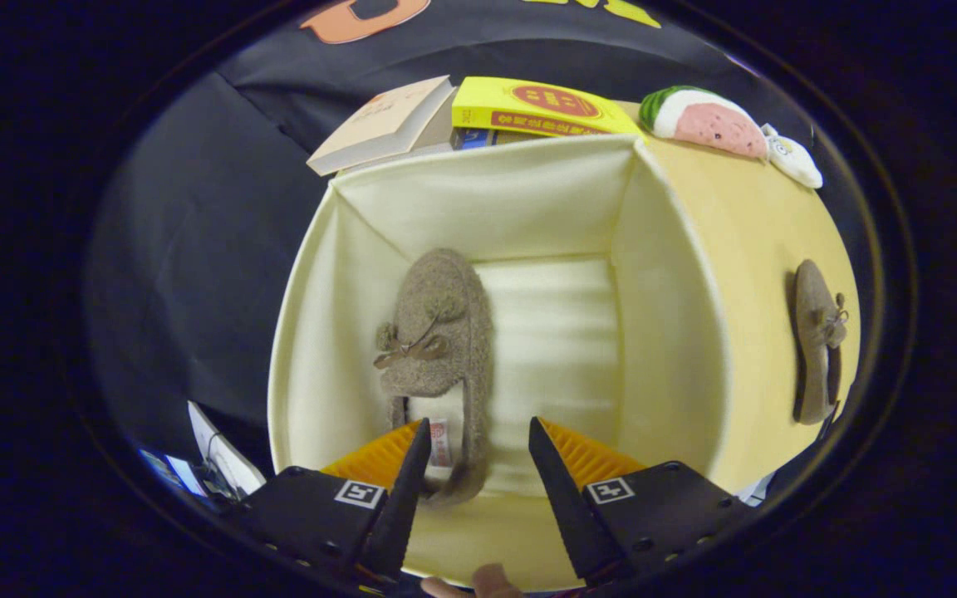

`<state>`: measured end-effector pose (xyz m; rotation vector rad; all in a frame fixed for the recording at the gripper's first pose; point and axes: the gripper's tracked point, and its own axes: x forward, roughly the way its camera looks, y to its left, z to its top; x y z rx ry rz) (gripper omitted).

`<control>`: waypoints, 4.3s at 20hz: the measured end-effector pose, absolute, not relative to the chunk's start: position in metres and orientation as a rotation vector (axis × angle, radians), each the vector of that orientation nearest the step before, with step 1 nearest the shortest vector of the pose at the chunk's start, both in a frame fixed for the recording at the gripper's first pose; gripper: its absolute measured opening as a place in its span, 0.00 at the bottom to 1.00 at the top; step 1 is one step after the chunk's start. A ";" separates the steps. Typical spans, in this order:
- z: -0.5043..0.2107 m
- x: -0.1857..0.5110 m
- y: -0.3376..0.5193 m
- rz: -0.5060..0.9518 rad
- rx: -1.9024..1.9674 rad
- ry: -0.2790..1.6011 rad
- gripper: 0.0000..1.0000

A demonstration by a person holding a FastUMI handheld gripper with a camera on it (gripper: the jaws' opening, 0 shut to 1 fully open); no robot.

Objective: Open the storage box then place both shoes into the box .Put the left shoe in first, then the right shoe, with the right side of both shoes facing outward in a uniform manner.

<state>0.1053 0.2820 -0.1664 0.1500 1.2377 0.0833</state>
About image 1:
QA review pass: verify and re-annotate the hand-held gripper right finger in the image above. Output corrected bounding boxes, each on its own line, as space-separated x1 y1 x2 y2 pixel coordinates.
528 417 755 582

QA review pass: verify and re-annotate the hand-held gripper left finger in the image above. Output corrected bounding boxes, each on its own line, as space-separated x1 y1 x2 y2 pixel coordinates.
223 418 433 586

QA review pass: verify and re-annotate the cream fabric storage box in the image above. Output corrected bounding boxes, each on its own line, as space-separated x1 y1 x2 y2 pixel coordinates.
267 133 737 592

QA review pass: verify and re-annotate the brown fuzzy shoe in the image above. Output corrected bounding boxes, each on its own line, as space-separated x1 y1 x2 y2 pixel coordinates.
793 259 849 426
373 248 496 507

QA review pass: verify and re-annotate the white flat panel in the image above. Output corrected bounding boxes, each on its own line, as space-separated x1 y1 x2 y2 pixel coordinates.
188 401 267 499

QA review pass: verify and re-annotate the black backdrop cloth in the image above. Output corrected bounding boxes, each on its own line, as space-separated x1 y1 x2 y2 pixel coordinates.
84 0 870 483

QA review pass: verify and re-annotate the blue book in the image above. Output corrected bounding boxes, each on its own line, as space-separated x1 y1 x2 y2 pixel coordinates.
449 127 513 150

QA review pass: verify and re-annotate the grey book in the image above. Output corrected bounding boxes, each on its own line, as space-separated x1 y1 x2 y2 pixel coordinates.
346 98 456 173

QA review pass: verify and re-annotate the beige book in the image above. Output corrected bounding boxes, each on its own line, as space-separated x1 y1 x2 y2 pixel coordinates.
306 75 456 178

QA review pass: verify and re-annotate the yellow book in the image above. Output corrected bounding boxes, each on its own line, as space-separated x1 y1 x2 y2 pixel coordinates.
451 76 645 138

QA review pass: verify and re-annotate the watermelon slice plush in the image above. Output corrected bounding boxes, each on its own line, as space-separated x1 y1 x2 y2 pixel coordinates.
639 86 770 160

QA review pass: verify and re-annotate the white plush toy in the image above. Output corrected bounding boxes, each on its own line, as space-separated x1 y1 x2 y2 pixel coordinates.
761 123 824 190

